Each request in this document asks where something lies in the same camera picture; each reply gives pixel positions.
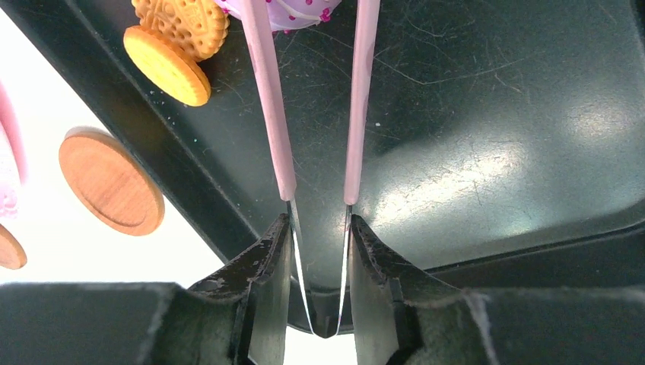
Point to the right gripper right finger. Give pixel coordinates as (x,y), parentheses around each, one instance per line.
(386,291)

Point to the left wooden round coaster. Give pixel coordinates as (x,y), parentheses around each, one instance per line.
(13,255)

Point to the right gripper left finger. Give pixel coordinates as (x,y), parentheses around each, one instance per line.
(252,293)

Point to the pink frosted sprinkle donut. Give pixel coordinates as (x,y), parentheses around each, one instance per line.
(283,15)

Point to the pink-tipped metal tongs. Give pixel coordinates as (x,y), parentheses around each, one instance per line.
(257,30)

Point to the right wooden round coaster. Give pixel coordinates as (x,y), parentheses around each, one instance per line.
(109,183)

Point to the yellow round biscuit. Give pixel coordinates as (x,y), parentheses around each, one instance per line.
(167,66)

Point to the wooden round coaster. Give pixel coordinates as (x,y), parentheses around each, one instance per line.
(109,183)
(13,255)

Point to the black serving tray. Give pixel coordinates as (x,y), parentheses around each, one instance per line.
(504,144)

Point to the pink three-tier cake stand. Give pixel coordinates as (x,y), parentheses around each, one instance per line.
(14,166)

